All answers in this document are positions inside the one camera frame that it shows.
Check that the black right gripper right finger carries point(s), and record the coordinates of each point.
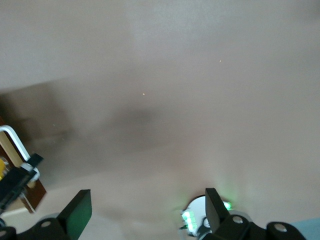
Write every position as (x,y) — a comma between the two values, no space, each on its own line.
(217,215)

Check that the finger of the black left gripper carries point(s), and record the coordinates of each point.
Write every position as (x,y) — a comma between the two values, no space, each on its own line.
(12,185)
(36,159)

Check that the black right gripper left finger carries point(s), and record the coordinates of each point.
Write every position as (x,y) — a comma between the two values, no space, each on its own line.
(72,217)

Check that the yellow block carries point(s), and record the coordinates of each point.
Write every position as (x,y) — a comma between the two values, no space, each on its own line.
(2,170)

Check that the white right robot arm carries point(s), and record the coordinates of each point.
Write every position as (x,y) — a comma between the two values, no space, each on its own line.
(197,203)

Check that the brown table cloth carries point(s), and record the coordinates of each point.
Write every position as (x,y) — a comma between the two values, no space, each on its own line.
(175,75)

